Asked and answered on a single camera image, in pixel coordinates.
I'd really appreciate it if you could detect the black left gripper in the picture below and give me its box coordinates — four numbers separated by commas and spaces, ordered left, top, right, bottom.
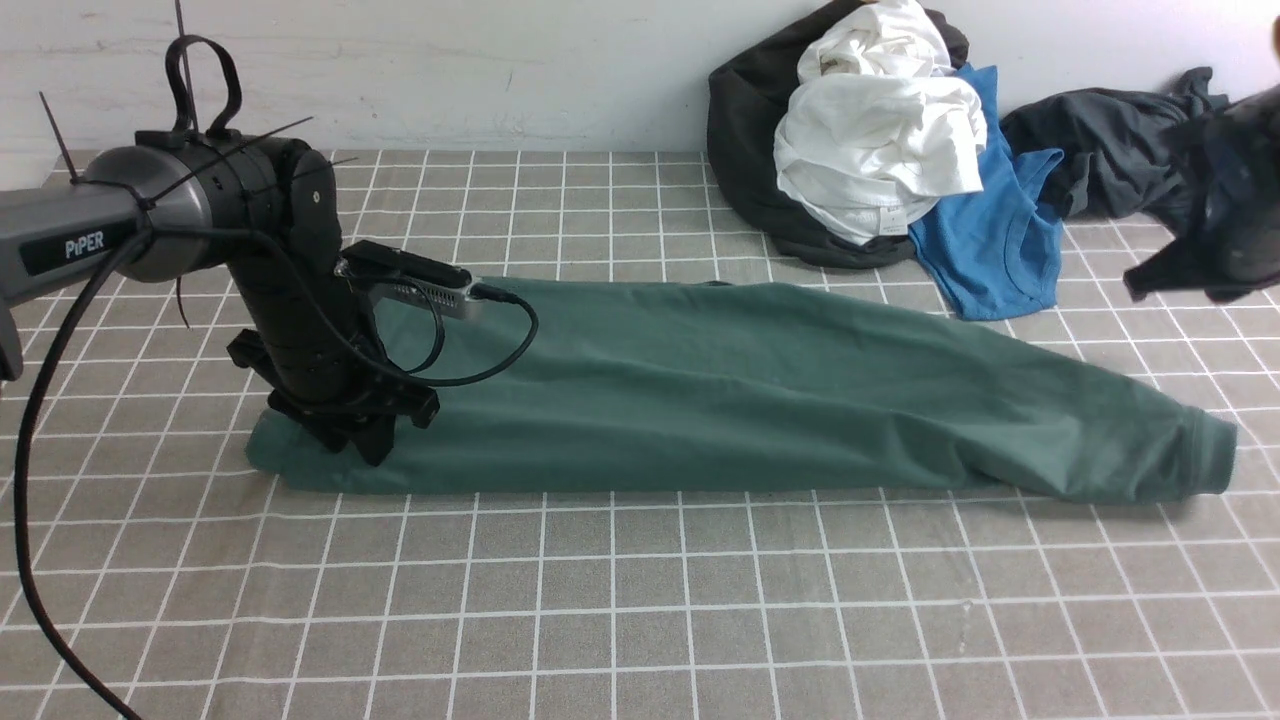
228, 300, 442, 468

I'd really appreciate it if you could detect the green long-sleeved shirt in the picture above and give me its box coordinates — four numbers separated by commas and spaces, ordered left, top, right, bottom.
246, 278, 1236, 503

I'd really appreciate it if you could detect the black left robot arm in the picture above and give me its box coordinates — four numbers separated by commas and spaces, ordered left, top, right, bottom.
1, 35, 470, 466

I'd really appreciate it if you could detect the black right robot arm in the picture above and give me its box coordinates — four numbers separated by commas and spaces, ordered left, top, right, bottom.
1123, 87, 1279, 304

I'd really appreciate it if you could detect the white crumpled shirt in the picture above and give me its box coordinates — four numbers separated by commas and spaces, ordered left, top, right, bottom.
773, 1, 988, 245

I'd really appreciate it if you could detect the blue shirt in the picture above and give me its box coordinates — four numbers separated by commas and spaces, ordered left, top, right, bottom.
908, 64, 1064, 322

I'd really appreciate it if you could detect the grey checked tablecloth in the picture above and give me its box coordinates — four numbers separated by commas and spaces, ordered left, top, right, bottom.
29, 217, 1279, 719

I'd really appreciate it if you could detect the black garment under white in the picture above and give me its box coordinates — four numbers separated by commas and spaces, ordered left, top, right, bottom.
707, 1, 969, 270

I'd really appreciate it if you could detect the dark grey crumpled garment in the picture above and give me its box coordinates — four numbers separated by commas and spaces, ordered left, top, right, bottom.
1000, 67, 1230, 234

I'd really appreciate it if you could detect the black left camera cable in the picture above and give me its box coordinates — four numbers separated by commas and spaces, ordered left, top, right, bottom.
13, 228, 540, 720

